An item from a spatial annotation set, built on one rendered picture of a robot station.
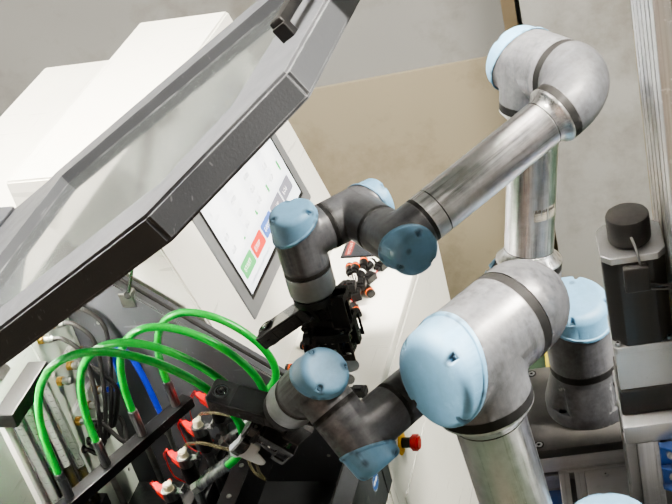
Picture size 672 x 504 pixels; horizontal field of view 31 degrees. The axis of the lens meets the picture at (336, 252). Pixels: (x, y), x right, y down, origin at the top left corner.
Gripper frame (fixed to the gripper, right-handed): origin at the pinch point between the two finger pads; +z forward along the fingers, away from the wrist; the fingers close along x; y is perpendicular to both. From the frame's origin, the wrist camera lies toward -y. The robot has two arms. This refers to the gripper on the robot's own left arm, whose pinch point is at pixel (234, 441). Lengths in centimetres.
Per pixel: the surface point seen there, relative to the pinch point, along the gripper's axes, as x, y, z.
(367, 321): 55, 18, 34
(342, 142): 168, 4, 123
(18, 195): 30, -54, 19
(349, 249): 80, 10, 49
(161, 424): 9.5, -9.8, 29.8
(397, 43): 184, 2, 88
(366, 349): 47, 20, 30
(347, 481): 13.3, 24.6, 19.4
